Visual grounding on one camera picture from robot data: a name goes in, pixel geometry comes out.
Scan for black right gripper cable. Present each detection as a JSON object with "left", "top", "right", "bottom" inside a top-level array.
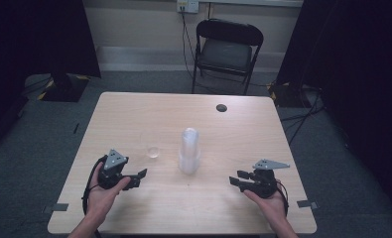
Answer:
[{"left": 276, "top": 179, "right": 290, "bottom": 216}]

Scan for black floor cables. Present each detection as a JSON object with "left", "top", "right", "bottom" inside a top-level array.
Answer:
[{"left": 280, "top": 83, "right": 327, "bottom": 145}]

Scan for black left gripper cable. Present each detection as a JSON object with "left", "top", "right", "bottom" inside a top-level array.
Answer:
[{"left": 81, "top": 154, "right": 109, "bottom": 238}]

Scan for grey tape strip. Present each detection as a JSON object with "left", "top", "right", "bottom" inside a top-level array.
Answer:
[
  {"left": 296, "top": 199, "right": 320, "bottom": 210},
  {"left": 43, "top": 202, "right": 69, "bottom": 214}
]

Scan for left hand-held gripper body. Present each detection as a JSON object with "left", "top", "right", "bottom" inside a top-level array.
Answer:
[{"left": 97, "top": 149, "right": 132, "bottom": 190}]

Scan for black stand base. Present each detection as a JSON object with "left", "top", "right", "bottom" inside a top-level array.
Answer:
[{"left": 38, "top": 72, "right": 90, "bottom": 103}]

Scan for person's right hand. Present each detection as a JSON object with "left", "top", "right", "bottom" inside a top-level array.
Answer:
[{"left": 243, "top": 183, "right": 289, "bottom": 223}]

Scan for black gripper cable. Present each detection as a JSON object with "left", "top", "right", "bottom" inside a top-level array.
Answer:
[
  {"left": 81, "top": 154, "right": 109, "bottom": 238},
  {"left": 276, "top": 179, "right": 290, "bottom": 216}
]

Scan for black folding chair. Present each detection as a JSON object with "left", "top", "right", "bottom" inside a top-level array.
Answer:
[{"left": 192, "top": 18, "right": 265, "bottom": 96}]

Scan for stack of clear cups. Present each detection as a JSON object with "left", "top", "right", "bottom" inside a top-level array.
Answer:
[{"left": 178, "top": 127, "right": 201, "bottom": 176}]

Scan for person's left hand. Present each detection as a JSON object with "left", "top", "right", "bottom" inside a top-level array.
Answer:
[{"left": 87, "top": 163, "right": 132, "bottom": 219}]

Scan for black curtain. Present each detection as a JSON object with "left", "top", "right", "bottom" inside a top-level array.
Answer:
[
  {"left": 0, "top": 0, "right": 102, "bottom": 157},
  {"left": 275, "top": 0, "right": 392, "bottom": 219}
]

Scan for clear plastic cup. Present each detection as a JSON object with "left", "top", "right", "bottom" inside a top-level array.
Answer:
[{"left": 140, "top": 130, "right": 162, "bottom": 159}]

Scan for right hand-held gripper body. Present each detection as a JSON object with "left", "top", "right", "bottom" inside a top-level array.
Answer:
[{"left": 247, "top": 159, "right": 291, "bottom": 199}]

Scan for white wall socket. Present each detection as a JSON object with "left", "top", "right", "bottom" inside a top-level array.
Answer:
[{"left": 177, "top": 0, "right": 199, "bottom": 15}]

